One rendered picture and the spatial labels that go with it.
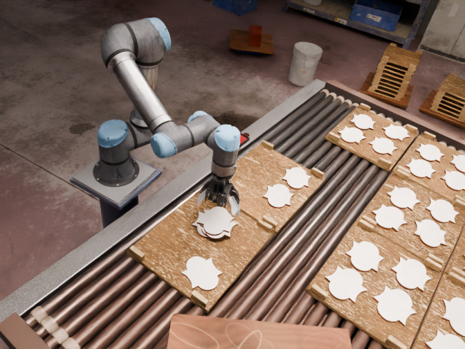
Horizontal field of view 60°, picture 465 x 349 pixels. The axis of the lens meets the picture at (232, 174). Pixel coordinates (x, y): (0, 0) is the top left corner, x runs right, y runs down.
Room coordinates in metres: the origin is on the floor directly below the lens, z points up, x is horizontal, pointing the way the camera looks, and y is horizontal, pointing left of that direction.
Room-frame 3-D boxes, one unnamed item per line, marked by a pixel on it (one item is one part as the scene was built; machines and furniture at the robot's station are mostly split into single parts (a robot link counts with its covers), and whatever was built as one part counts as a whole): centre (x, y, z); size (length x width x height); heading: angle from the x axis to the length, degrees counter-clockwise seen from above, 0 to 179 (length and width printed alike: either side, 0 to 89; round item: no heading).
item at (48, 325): (1.33, -0.02, 0.90); 1.95 x 0.05 x 0.05; 149
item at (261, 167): (1.27, -0.15, 0.93); 0.41 x 0.35 x 0.02; 150
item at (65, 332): (1.31, -0.06, 0.90); 1.95 x 0.05 x 0.05; 149
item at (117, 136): (1.23, 0.48, 1.06); 0.13 x 0.12 x 0.14; 135
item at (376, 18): (5.76, -1.56, 0.25); 0.62 x 0.42 x 0.22; 74
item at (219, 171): (0.96, 0.03, 1.26); 0.08 x 0.08 x 0.05
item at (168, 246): (0.90, 0.06, 0.93); 0.41 x 0.35 x 0.02; 152
